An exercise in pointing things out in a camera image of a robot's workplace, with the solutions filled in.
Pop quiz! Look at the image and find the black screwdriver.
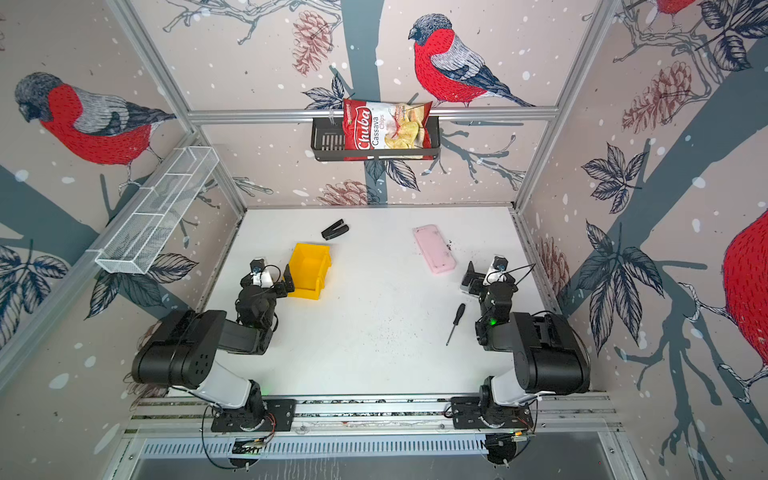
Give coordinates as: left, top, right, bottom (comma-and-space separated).
445, 303, 466, 346

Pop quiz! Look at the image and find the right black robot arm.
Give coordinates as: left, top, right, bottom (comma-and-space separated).
443, 256, 590, 434

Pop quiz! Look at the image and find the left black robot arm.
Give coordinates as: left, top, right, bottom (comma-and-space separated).
131, 259, 296, 435

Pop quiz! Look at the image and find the yellow plastic bin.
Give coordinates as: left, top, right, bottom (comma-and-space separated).
288, 243, 332, 300

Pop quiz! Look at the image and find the pink plastic case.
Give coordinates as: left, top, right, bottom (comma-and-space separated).
413, 224, 457, 274

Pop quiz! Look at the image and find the red cassava chips bag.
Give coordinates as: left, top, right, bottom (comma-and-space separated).
342, 99, 432, 149

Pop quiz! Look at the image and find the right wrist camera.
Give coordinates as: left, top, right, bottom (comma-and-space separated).
483, 256, 508, 285

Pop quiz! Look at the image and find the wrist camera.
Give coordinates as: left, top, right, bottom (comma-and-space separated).
483, 256, 508, 285
249, 258, 274, 289

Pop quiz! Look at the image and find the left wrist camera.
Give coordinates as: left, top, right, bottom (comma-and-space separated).
249, 258, 274, 289

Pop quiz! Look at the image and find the clear wire shelf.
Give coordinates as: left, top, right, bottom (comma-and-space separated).
95, 146, 219, 274

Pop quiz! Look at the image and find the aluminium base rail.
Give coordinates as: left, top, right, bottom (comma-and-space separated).
121, 392, 624, 438

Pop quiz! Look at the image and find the black wire basket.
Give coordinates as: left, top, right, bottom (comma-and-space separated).
310, 116, 441, 162

